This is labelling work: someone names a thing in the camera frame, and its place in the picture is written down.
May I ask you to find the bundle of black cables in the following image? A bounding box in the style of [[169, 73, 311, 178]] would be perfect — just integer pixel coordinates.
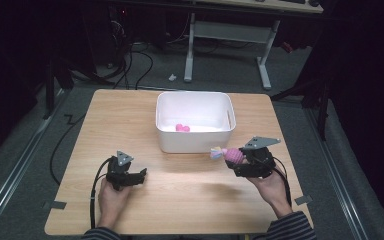
[[106, 9, 155, 90]]

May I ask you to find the metal floor rail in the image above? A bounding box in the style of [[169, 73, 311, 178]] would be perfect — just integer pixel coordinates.
[[304, 108, 369, 240], [0, 89, 72, 236]]

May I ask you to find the pink ball rope toy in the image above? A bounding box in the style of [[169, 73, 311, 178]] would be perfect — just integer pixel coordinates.
[[209, 146, 248, 166]]

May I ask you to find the black stand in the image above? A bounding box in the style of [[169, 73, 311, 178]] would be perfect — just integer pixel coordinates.
[[42, 59, 57, 120], [269, 76, 332, 141]]

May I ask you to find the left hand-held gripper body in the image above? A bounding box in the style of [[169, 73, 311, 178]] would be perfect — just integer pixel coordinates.
[[105, 150, 135, 192]]

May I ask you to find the person's left hand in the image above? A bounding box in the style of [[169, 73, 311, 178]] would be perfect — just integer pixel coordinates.
[[97, 178, 133, 231]]

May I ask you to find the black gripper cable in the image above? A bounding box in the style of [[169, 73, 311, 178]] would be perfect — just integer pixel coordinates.
[[89, 157, 113, 230], [271, 156, 293, 208]]

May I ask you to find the grey tape piece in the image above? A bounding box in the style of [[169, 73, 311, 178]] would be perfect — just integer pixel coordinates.
[[294, 194, 314, 206], [43, 200, 67, 210]]

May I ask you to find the desk with white legs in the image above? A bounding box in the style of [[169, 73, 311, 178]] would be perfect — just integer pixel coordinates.
[[176, 0, 324, 91]]

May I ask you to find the black floor cable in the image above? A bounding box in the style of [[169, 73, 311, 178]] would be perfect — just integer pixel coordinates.
[[49, 113, 87, 186]]

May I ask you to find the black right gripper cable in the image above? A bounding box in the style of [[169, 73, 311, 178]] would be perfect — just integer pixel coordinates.
[[271, 156, 293, 208]]

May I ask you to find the white plastic storage box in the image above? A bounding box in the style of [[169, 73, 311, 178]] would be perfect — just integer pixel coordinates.
[[155, 90, 237, 154]]

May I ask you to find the person's right hand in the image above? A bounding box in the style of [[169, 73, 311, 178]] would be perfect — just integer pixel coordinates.
[[246, 166, 294, 219]]

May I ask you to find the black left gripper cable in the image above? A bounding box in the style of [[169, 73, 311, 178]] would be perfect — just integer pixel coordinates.
[[89, 157, 113, 230]]

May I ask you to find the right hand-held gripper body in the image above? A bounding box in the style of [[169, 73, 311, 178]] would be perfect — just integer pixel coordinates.
[[241, 135, 282, 178]]

